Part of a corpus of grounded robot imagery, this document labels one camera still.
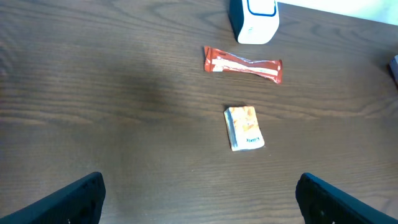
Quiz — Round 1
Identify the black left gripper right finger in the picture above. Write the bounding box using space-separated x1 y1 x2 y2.
295 172 397 224

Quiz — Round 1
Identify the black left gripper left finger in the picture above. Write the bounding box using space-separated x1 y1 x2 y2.
1 172 106 224

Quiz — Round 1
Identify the orange tissue packet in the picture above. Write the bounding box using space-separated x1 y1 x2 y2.
224 106 265 151

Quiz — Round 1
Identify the purple red tissue pack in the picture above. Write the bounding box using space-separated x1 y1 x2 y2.
389 55 398 83

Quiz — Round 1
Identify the brown snack bar wrapper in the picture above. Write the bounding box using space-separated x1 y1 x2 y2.
203 46 283 84

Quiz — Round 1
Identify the white barcode scanner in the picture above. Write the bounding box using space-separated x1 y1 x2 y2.
228 0 280 45

